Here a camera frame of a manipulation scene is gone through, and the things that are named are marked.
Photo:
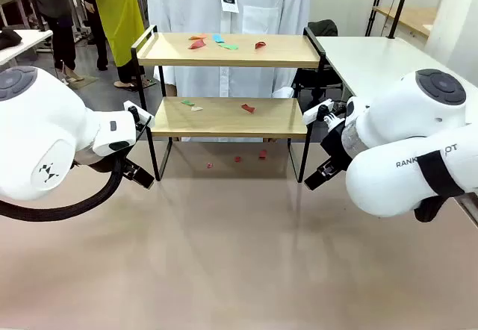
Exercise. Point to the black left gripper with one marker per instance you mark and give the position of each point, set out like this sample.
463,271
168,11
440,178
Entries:
91,162

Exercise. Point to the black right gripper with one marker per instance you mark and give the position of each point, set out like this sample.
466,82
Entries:
338,145

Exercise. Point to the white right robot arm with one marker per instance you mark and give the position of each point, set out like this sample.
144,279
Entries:
392,180

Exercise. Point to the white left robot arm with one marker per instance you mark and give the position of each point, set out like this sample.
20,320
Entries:
37,121

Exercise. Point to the small red paper scrap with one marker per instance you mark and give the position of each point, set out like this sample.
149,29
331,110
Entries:
263,154

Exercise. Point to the small green paper scrap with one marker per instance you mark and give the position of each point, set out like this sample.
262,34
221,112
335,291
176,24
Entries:
187,102

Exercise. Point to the white paper scrap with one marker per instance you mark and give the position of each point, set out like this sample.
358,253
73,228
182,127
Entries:
196,108

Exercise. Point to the red folded paper scrap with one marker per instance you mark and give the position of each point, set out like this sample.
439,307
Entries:
247,108

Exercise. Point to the large white table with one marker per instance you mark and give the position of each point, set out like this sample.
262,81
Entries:
373,61

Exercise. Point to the person in dark clothes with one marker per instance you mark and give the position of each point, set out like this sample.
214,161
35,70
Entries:
98,39
56,1

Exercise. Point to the large red crumpled paper scrap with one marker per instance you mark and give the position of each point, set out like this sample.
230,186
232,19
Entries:
196,45

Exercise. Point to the red curled paper scrap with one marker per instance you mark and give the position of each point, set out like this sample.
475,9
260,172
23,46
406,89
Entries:
260,45

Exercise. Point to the black office chair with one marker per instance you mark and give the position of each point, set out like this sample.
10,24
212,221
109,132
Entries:
323,27

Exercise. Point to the orange-red paper scrap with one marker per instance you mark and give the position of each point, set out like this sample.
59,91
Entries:
198,37

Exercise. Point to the person in yellow apron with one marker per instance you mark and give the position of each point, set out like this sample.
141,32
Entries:
119,20

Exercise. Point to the long green paper scrap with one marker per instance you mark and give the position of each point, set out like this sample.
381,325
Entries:
229,46

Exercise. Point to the blue paper scrap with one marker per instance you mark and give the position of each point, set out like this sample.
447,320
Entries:
218,39

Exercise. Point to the white side table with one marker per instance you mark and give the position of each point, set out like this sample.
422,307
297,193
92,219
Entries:
26,46

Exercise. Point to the person in white coat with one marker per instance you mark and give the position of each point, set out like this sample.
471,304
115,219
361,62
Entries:
186,1

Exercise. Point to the wooden background table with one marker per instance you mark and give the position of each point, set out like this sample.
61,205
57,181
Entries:
411,18

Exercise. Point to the black tripod legs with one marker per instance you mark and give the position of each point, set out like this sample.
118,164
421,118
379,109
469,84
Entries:
377,1

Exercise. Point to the black cloth bundle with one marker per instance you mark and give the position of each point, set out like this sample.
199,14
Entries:
9,38

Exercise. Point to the black stand pole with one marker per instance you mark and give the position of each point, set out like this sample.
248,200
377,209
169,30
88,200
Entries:
401,1

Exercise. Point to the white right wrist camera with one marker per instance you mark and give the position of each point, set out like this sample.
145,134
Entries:
311,115

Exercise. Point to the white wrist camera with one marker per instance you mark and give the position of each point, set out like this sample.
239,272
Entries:
127,105
311,115

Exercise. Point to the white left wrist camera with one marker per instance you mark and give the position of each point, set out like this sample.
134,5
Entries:
127,105

